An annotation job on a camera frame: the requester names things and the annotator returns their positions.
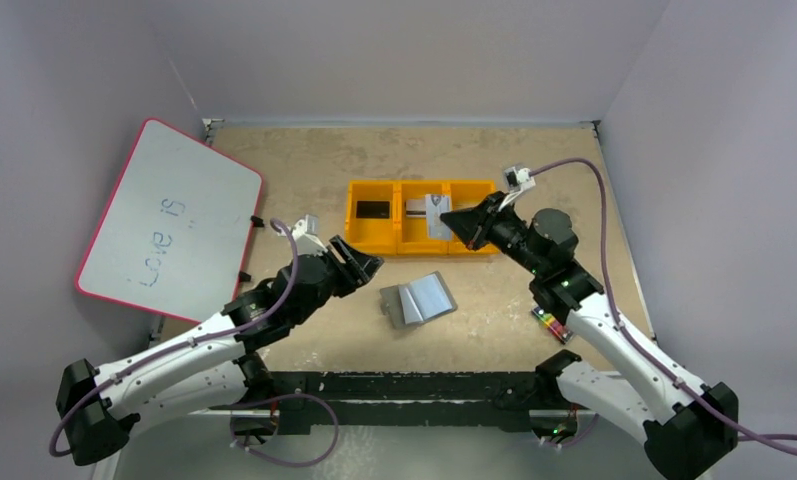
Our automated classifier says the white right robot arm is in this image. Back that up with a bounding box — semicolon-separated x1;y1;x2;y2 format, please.
440;192;739;479

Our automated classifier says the black card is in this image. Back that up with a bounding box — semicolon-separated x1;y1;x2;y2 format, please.
355;200;391;220

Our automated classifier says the pink framed whiteboard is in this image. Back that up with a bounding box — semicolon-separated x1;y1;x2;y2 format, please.
75;118;264;323

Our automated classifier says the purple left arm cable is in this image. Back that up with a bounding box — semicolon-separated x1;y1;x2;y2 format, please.
48;218;301;458

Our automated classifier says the silver striped card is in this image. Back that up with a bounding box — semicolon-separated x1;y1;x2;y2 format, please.
404;197;427;218

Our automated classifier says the black whiteboard clip upper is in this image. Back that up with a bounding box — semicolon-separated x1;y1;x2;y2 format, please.
250;215;265;228

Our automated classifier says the yellow left bin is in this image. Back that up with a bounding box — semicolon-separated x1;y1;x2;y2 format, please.
344;180;397;256

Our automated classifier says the yellow bin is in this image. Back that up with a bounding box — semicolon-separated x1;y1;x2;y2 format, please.
446;180;499;256
395;180;448;256
344;180;397;256

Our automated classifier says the grey leather card holder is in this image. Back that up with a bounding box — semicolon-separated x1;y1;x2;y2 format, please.
379;271;458;330

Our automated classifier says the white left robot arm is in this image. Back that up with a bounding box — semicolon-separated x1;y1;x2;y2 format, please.
48;236;384;466

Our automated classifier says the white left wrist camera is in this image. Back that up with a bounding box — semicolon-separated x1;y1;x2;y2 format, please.
292;214;324;252

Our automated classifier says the yellow right bin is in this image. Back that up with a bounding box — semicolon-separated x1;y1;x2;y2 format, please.
446;180;499;256

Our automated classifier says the white VIP card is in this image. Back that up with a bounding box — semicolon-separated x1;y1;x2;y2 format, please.
424;194;452;242

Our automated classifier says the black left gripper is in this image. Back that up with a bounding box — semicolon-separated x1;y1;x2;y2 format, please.
292;236;381;326

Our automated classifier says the aluminium frame rail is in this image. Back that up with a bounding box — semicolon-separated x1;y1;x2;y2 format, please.
96;410;658;479

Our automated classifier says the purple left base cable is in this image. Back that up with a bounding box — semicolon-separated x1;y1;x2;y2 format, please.
228;390;341;469

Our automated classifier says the yellow middle bin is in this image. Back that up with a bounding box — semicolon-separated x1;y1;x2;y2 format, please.
395;180;448;256

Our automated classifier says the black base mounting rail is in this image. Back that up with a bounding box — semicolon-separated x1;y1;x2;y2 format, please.
232;349;580;435

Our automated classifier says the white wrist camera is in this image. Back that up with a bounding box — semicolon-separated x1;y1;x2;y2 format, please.
292;214;324;252
503;165;535;193

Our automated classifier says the coloured marker pack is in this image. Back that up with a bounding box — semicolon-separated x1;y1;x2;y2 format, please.
531;306;574;345

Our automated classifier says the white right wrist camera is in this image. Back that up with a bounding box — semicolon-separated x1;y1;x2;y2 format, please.
503;165;535;193

